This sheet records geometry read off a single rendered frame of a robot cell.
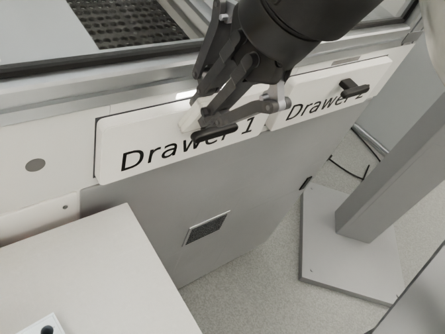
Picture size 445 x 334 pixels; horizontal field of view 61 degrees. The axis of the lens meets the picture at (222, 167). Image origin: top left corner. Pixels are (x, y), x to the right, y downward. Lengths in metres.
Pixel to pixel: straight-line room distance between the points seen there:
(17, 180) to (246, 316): 1.05
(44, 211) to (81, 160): 0.10
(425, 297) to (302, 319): 0.83
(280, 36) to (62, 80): 0.21
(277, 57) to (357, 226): 1.37
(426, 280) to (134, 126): 0.52
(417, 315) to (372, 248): 1.10
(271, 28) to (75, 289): 0.38
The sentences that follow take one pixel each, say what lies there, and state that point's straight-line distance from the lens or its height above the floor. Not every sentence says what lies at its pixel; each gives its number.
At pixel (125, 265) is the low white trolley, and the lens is 0.54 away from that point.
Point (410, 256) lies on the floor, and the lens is 1.93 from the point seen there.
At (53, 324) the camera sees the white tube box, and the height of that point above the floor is 0.80.
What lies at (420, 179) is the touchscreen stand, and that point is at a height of 0.47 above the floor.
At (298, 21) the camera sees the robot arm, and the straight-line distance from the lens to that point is 0.29.
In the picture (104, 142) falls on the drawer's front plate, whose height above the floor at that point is 0.90.
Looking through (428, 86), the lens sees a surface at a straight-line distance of 2.11.
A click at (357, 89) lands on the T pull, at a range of 0.72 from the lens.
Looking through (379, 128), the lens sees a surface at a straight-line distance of 2.26.
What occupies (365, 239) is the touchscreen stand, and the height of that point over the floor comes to 0.06.
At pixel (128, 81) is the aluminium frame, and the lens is 0.43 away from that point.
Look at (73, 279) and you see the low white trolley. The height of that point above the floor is 0.76.
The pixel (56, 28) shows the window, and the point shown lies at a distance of 0.39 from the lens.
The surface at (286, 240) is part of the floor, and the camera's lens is 1.60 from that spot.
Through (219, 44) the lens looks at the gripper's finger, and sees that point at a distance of 0.41.
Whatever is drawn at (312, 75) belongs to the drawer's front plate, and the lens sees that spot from 0.66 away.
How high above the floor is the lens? 1.25
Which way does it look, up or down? 47 degrees down
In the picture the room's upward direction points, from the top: 24 degrees clockwise
